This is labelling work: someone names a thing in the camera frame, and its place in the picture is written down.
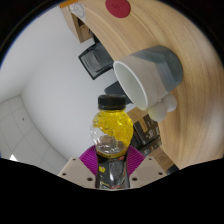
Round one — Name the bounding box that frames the large dark brown box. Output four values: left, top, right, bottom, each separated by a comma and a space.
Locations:
133, 114, 160, 145

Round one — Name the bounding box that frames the black mesh office chair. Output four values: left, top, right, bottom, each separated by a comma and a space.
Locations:
78, 41, 116, 81

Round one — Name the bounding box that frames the black visitor chair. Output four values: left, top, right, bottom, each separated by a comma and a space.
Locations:
103, 80, 136, 106

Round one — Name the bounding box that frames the flat round red coaster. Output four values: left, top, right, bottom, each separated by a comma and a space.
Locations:
104, 0, 132, 19

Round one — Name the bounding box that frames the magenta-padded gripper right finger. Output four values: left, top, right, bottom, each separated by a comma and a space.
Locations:
125, 145, 168, 188

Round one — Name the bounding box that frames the clear black-capped drink bottle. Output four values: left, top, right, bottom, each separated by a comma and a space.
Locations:
89, 94, 134, 190

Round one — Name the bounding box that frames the small dark brown box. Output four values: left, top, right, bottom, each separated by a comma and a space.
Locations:
139, 135, 164, 157

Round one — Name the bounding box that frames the white and grey mug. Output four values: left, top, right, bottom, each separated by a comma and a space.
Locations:
112, 45, 184, 123

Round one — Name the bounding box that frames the long ceiling light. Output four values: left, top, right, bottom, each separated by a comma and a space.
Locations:
8, 153, 19, 163

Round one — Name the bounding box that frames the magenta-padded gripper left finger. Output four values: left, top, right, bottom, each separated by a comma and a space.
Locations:
57, 145, 100, 188

